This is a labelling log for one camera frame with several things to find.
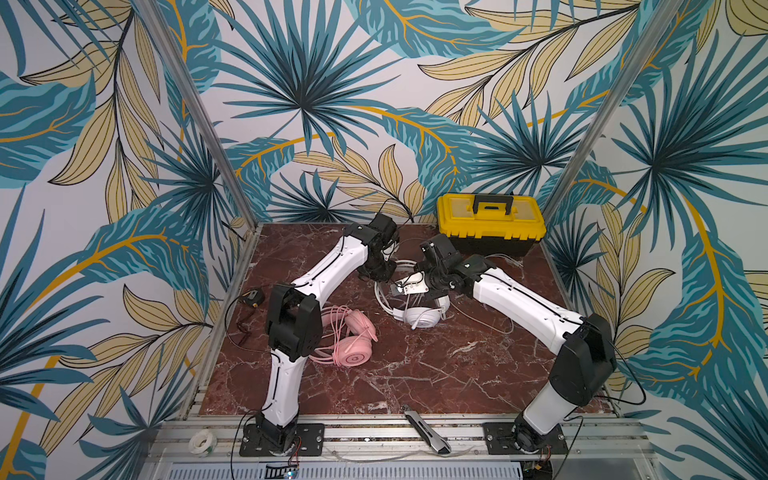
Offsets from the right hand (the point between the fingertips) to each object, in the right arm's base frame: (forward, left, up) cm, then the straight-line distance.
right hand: (416, 273), depth 86 cm
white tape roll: (-37, +55, -13) cm, 68 cm away
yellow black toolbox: (+21, -26, -2) cm, 33 cm away
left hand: (+1, +10, -3) cm, 10 cm away
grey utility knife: (-41, -2, -15) cm, 43 cm away
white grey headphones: (-14, +2, 0) cm, 14 cm away
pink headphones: (-12, +19, -13) cm, 26 cm away
